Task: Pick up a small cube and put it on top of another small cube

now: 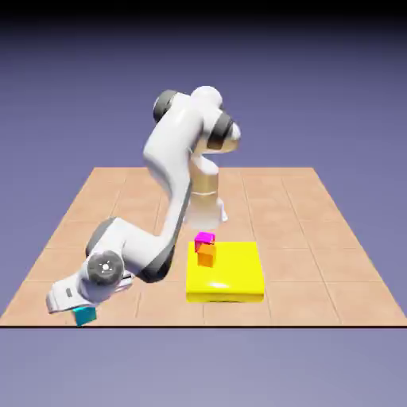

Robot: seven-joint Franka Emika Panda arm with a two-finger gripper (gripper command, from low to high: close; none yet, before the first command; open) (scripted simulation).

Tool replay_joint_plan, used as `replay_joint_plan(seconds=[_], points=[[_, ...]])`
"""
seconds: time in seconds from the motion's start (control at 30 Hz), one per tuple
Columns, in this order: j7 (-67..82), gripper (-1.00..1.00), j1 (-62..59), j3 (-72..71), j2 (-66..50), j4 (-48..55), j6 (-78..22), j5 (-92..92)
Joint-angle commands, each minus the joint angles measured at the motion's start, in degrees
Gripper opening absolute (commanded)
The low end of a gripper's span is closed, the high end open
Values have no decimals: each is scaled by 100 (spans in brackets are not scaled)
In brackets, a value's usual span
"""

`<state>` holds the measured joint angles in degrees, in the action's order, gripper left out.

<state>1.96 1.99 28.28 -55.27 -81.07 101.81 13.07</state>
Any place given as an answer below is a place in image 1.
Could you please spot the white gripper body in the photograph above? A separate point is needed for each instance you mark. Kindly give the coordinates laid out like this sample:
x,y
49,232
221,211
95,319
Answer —
x,y
65,294

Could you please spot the small magenta cube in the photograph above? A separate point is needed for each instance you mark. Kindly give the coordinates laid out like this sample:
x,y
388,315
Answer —
x,y
205,237

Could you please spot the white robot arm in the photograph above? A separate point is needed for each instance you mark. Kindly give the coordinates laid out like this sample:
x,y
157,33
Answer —
x,y
171,149

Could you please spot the small orange cube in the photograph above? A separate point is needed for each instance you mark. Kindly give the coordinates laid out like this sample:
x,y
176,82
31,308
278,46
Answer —
x,y
207,255

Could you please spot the small teal cube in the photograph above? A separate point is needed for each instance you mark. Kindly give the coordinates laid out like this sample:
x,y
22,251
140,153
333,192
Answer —
x,y
85,315

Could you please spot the large yellow box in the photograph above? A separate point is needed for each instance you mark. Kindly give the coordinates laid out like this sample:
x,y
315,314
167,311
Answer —
x,y
225,273

